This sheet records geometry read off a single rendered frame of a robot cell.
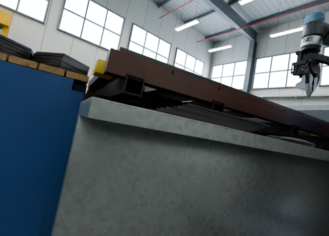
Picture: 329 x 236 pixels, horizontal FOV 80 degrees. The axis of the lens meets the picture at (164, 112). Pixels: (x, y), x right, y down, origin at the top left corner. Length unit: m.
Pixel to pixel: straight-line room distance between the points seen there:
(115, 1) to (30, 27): 3.84
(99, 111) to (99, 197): 0.25
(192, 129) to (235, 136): 0.11
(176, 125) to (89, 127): 0.20
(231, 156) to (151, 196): 0.28
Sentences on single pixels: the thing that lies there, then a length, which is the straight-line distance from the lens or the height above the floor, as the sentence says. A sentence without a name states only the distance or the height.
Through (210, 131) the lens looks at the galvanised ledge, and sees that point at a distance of 0.38.
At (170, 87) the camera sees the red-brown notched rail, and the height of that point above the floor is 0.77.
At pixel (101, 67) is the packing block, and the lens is 0.59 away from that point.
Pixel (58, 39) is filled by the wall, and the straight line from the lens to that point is 9.19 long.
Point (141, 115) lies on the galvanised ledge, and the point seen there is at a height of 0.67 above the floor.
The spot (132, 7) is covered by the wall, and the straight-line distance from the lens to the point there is 11.02.
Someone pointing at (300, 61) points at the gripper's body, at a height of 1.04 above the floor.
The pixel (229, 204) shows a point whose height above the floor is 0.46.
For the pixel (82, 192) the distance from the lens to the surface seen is 0.48.
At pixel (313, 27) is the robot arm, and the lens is 1.09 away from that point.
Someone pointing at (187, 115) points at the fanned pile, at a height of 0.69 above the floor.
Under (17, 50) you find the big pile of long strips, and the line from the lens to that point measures 0.86.
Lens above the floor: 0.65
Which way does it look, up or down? 5 degrees up
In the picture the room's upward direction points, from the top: 11 degrees clockwise
